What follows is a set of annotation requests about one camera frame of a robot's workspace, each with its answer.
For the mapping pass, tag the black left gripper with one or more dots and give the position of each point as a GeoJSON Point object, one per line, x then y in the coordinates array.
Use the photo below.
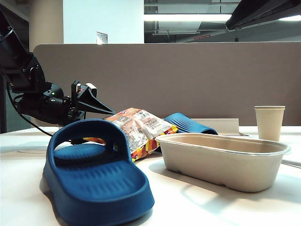
{"type": "Point", "coordinates": [73, 110]}

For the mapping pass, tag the orange printed chips bag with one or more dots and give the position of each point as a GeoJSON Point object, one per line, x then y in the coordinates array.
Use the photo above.
{"type": "Point", "coordinates": [141, 127]}

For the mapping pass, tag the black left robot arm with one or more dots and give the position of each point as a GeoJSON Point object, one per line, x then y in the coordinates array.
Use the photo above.
{"type": "Point", "coordinates": [23, 70]}

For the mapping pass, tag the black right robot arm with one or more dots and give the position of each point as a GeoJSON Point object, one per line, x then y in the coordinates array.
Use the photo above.
{"type": "Point", "coordinates": [258, 11]}

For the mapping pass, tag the beige pulp food box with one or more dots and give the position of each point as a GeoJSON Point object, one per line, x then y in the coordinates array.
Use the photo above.
{"type": "Point", "coordinates": [223, 168]}

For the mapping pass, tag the large blue foam slipper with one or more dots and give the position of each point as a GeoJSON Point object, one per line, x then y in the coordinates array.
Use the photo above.
{"type": "Point", "coordinates": [98, 183]}

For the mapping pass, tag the grey-brown desk partition screen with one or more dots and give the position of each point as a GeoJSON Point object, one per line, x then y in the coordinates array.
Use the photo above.
{"type": "Point", "coordinates": [176, 82]}

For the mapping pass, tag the blue ribbed foam slipper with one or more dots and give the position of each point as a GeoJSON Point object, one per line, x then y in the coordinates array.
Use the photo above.
{"type": "Point", "coordinates": [188, 123]}

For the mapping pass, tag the red ceiling sign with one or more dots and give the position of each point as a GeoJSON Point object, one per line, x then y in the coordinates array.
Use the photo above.
{"type": "Point", "coordinates": [202, 37]}

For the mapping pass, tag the white ceiling light strip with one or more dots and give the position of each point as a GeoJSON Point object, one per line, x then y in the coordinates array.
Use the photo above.
{"type": "Point", "coordinates": [188, 17]}

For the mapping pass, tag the beige paper cup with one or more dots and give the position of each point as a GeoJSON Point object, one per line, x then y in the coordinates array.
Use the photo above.
{"type": "Point", "coordinates": [269, 124]}

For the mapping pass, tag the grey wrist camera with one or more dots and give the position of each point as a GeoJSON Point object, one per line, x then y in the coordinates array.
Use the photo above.
{"type": "Point", "coordinates": [92, 86]}

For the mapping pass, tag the silver wall plate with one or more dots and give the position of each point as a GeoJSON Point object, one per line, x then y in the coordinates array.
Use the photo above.
{"type": "Point", "coordinates": [101, 37]}

